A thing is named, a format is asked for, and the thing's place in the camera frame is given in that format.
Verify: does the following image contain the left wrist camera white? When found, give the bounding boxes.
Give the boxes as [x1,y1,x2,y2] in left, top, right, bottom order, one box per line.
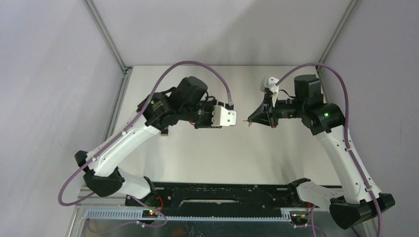
[211,105,237,127]

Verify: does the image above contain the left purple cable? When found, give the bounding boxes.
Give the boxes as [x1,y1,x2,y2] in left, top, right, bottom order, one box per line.
[58,61,234,228]

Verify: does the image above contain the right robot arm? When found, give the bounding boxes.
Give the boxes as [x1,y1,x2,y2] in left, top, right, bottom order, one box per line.
[247,75,395,230]

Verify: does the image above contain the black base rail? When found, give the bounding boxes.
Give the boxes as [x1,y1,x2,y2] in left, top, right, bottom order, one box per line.
[145,182,313,219]

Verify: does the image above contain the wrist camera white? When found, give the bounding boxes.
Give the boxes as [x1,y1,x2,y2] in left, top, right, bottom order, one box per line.
[259,77,279,107]
[211,105,237,127]

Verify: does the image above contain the purple cable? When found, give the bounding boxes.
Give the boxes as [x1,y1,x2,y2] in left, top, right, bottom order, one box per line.
[275,63,383,237]
[58,61,234,228]

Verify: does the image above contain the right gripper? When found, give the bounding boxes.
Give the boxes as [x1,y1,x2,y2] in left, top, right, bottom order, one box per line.
[248,93,306,128]

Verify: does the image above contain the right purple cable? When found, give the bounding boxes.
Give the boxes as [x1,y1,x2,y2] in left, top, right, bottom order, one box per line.
[275,63,383,237]

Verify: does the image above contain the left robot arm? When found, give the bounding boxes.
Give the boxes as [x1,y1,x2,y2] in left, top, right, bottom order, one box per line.
[75,76,225,206]

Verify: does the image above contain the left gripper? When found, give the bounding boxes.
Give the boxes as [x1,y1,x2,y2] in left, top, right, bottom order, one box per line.
[180,100,224,129]

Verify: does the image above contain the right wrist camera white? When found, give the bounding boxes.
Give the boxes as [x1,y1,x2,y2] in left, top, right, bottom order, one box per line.
[259,77,279,107]

